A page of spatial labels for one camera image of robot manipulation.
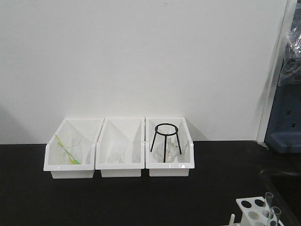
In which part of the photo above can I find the clear glass test tube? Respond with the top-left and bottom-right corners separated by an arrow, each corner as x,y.
267,206 -> 282,226
262,192 -> 274,217

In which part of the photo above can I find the grey pegboard drying rack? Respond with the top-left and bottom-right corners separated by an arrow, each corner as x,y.
265,1 -> 301,153

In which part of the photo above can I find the white test tube rack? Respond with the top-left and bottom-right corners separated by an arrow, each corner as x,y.
227,196 -> 284,226

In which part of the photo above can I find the clear glass flask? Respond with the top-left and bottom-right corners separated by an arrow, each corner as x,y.
154,127 -> 179,163

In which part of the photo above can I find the right white storage bin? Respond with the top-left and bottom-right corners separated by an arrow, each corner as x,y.
145,117 -> 195,177

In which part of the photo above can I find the white storage bin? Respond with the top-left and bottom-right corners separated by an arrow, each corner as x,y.
95,118 -> 145,178
145,117 -> 195,177
43,118 -> 104,179

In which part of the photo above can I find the middle white storage bin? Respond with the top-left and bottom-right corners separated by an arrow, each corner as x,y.
95,118 -> 145,178

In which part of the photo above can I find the small clear glass beaker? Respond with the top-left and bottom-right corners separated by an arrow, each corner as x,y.
111,146 -> 125,163

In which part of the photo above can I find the clear glass beaker left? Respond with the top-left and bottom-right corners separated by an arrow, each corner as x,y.
65,137 -> 82,163

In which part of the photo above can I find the left white storage bin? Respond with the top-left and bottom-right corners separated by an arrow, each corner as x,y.
43,118 -> 104,179

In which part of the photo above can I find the plastic bag of black pegs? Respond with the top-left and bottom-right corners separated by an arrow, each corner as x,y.
278,11 -> 301,86

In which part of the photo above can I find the black lab sink basin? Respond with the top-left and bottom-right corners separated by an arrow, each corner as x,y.
259,169 -> 301,226

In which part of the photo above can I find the black wire tripod stand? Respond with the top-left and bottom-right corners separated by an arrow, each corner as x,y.
150,123 -> 182,163

